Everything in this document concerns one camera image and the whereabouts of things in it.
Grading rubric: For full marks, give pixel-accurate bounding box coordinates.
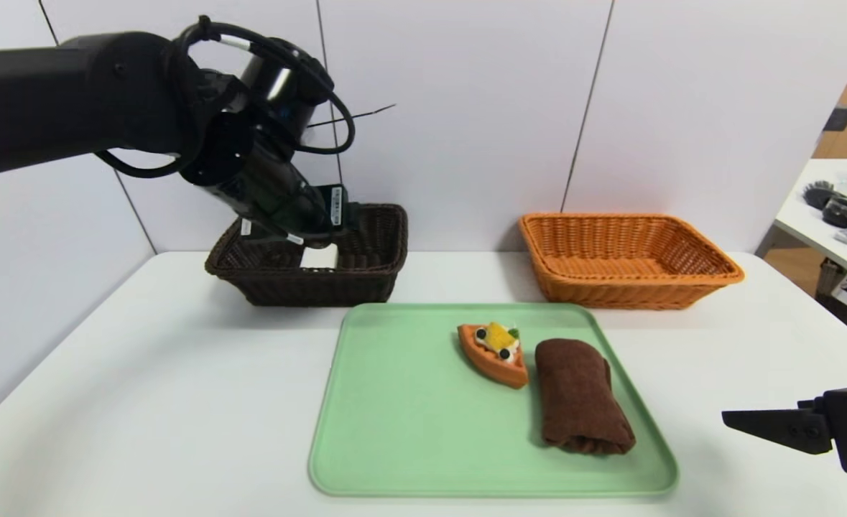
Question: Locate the thin black labelled gripper cable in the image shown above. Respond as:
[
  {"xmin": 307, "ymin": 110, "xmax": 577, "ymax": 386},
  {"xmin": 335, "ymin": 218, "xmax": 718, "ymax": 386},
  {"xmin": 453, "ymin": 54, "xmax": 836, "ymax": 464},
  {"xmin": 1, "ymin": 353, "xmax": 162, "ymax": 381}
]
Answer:
[{"xmin": 240, "ymin": 215, "xmax": 305, "ymax": 246}]

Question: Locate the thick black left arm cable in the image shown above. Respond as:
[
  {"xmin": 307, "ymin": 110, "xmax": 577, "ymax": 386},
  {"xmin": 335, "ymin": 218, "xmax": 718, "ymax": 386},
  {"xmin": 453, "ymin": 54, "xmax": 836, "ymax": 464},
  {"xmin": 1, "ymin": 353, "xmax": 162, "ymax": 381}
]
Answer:
[{"xmin": 172, "ymin": 16, "xmax": 356, "ymax": 155}]

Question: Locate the light green plastic tray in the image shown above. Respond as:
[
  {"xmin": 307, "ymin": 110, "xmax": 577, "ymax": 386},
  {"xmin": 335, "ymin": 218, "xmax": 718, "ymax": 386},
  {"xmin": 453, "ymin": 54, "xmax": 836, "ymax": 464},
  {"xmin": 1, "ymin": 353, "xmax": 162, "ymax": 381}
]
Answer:
[{"xmin": 308, "ymin": 303, "xmax": 679, "ymax": 498}]

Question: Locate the brown woven storage basket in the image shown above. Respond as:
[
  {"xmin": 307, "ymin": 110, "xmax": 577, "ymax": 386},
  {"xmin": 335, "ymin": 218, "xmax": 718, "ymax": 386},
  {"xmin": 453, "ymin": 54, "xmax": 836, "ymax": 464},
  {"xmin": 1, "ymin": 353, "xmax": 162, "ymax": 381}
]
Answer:
[{"xmin": 817, "ymin": 258, "xmax": 847, "ymax": 297}]

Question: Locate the white soap bar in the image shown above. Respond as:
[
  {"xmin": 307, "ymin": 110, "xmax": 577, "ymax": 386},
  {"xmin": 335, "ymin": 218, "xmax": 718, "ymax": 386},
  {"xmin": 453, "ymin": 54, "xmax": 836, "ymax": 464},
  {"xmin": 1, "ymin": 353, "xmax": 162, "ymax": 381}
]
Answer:
[{"xmin": 300, "ymin": 244, "xmax": 339, "ymax": 270}]

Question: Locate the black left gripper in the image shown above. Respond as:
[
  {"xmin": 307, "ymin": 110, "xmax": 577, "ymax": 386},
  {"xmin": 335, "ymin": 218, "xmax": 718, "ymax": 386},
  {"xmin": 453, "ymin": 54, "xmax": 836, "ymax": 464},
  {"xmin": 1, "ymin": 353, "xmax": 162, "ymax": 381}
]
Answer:
[{"xmin": 295, "ymin": 184, "xmax": 362, "ymax": 233}]

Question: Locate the brown towel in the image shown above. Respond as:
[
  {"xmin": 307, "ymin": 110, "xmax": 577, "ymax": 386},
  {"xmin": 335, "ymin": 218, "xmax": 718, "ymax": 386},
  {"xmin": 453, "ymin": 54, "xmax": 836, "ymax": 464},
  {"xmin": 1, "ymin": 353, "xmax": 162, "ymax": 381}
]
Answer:
[{"xmin": 534, "ymin": 339, "xmax": 637, "ymax": 456}]

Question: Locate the toy fruit tart slice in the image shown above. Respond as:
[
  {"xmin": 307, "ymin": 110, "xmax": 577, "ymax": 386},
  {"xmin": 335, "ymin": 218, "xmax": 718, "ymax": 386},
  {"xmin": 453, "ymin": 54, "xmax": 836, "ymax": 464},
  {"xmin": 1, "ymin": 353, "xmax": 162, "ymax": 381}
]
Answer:
[{"xmin": 457, "ymin": 322, "xmax": 529, "ymax": 390}]

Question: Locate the dark brown wicker basket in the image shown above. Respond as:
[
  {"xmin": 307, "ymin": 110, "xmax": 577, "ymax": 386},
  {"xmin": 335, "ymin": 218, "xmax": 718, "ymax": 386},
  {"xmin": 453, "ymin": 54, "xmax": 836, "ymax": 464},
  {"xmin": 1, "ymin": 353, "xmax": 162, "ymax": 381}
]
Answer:
[{"xmin": 205, "ymin": 203, "xmax": 408, "ymax": 308}]

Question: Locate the white background table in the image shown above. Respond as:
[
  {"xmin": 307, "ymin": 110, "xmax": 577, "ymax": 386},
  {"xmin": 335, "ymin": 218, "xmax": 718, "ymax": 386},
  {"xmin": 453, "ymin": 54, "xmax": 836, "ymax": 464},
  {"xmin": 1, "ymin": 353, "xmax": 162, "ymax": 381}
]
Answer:
[{"xmin": 775, "ymin": 159, "xmax": 847, "ymax": 274}]

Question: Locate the orange wicker basket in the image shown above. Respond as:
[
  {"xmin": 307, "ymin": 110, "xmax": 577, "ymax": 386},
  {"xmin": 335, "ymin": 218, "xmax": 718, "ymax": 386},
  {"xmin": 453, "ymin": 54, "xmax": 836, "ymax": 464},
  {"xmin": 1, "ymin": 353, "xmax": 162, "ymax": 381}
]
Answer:
[{"xmin": 519, "ymin": 213, "xmax": 745, "ymax": 310}]

